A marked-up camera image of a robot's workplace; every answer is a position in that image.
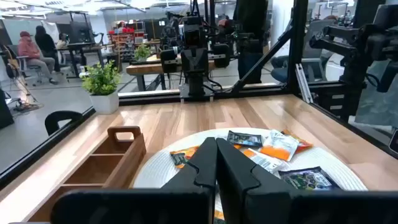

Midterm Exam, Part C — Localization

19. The white orange Tazo tea packet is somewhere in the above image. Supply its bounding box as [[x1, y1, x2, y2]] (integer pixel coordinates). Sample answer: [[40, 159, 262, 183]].
[[259, 129, 300, 162], [242, 147, 285, 174]]

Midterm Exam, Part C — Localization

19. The wooden compartment tray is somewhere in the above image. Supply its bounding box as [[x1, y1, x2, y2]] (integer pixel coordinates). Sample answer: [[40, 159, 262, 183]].
[[27, 125, 147, 223]]

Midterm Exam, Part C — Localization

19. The small table-level camera box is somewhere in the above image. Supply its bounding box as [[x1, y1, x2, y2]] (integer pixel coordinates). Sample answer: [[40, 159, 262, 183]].
[[388, 129, 398, 154]]

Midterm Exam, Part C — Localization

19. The green plant in white pot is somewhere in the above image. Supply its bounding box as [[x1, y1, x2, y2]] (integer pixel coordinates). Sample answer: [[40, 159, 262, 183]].
[[81, 60, 121, 114]]

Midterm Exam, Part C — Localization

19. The grey office chair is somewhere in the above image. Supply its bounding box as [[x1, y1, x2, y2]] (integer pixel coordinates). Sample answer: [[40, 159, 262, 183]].
[[269, 18, 335, 84]]

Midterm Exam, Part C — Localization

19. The black blackcurrant tea packet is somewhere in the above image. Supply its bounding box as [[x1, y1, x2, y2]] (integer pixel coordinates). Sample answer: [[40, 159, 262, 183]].
[[277, 166, 341, 191], [226, 130, 264, 148]]

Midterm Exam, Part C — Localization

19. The wooden workbench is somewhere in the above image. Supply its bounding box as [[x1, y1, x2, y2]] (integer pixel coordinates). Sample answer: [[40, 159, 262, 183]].
[[126, 54, 218, 91]]

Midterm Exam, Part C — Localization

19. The shelf with red bins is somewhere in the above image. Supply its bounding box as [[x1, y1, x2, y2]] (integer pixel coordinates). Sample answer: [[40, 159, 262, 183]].
[[107, 20, 147, 62]]

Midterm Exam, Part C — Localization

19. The silver aluminium bracket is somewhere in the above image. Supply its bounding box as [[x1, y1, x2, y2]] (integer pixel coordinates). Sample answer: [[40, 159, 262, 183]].
[[294, 63, 314, 104]]

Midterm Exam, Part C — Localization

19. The person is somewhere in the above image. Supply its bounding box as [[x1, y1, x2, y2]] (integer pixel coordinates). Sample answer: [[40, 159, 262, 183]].
[[216, 17, 233, 35], [55, 32, 71, 50], [34, 25, 62, 73], [233, 0, 270, 84], [17, 30, 58, 85]]

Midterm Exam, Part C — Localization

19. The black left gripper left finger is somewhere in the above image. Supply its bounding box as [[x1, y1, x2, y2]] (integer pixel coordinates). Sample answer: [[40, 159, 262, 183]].
[[50, 137, 218, 224]]

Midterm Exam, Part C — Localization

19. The small green potted plant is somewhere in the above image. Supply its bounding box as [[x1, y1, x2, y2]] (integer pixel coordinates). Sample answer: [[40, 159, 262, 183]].
[[133, 42, 152, 62]]

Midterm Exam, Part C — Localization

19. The black arched bracket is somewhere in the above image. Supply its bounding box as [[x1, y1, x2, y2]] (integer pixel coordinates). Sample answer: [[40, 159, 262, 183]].
[[44, 110, 84, 137]]

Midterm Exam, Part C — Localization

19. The white round woven placemat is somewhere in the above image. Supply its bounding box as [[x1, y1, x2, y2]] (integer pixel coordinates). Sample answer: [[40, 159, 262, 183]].
[[132, 126, 368, 224]]

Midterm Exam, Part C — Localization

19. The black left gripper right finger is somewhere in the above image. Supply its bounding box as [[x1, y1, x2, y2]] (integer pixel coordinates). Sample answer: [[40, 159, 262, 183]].
[[216, 138, 398, 224]]

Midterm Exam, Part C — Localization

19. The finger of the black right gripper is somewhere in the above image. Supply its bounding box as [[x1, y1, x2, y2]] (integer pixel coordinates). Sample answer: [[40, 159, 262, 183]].
[[195, 49, 209, 77], [182, 49, 196, 77]]

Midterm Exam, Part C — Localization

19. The black office desk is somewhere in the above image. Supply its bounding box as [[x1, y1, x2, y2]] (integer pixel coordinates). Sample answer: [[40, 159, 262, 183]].
[[57, 42, 108, 78]]

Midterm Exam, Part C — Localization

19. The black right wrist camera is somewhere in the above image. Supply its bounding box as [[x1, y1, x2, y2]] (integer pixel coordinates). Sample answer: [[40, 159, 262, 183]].
[[183, 17, 203, 47]]

